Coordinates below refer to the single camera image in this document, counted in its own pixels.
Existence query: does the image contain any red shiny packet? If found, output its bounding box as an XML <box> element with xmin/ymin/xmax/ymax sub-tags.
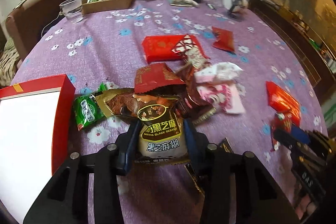
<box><xmin>266</xmin><ymin>81</ymin><xmax>301</xmax><ymax>151</ymax></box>

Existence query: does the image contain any black sesame paste packet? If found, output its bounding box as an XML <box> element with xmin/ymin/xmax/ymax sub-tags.
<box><xmin>135</xmin><ymin>104</ymin><xmax>187</xmax><ymax>164</ymax></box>

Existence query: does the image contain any dark brown candy packet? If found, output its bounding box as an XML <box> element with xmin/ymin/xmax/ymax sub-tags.
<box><xmin>175</xmin><ymin>64</ymin><xmax>217</xmax><ymax>125</ymax></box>

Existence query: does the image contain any pink white wrapper lower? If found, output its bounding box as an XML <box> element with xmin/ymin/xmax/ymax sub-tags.
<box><xmin>197</xmin><ymin>83</ymin><xmax>245</xmax><ymax>115</ymax></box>

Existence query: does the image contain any pink white wrapper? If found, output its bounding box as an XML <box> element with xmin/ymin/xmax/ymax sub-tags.
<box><xmin>197</xmin><ymin>83</ymin><xmax>245</xmax><ymax>115</ymax></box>
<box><xmin>194</xmin><ymin>62</ymin><xmax>243</xmax><ymax>84</ymax></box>

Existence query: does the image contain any red white storage box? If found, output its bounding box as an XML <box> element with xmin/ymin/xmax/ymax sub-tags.
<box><xmin>1</xmin><ymin>75</ymin><xmax>75</xmax><ymax>223</ymax></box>

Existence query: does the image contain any green snack packet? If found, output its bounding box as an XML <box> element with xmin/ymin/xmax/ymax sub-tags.
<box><xmin>73</xmin><ymin>83</ymin><xmax>106</xmax><ymax>131</ymax></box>

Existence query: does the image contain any pink white wrapper upper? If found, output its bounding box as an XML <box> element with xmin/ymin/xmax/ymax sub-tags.
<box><xmin>194</xmin><ymin>62</ymin><xmax>243</xmax><ymax>84</ymax></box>

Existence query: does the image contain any gold brown snack packet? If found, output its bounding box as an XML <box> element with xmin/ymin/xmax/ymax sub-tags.
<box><xmin>96</xmin><ymin>88</ymin><xmax>178</xmax><ymax>121</ymax></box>

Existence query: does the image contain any small red packet far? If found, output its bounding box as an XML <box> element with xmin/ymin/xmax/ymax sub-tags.
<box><xmin>212</xmin><ymin>27</ymin><xmax>235</xmax><ymax>53</ymax></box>

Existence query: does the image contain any red white patterned candy packet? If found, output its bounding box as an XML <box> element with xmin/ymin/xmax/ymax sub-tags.
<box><xmin>171</xmin><ymin>35</ymin><xmax>211</xmax><ymax>71</ymax></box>

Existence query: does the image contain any red gold open packet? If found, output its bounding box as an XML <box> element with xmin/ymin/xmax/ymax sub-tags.
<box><xmin>134</xmin><ymin>63</ymin><xmax>186</xmax><ymax>93</ymax></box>

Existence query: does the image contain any dark wooden cabinet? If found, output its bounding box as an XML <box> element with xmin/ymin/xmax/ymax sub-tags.
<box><xmin>248</xmin><ymin>0</ymin><xmax>335</xmax><ymax>104</ymax></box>

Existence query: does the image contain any purple floral tablecloth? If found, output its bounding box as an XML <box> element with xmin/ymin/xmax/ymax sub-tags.
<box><xmin>10</xmin><ymin>0</ymin><xmax>329</xmax><ymax>224</ymax></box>

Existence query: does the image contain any large red flat packet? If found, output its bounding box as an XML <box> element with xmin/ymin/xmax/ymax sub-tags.
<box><xmin>141</xmin><ymin>35</ymin><xmax>206</xmax><ymax>64</ymax></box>

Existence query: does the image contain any brown armchair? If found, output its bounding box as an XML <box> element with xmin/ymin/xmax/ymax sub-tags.
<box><xmin>5</xmin><ymin>0</ymin><xmax>65</xmax><ymax>60</ymax></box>

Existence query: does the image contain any clear plastic cup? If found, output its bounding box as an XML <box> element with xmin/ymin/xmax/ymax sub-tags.
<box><xmin>59</xmin><ymin>0</ymin><xmax>83</xmax><ymax>24</ymax></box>

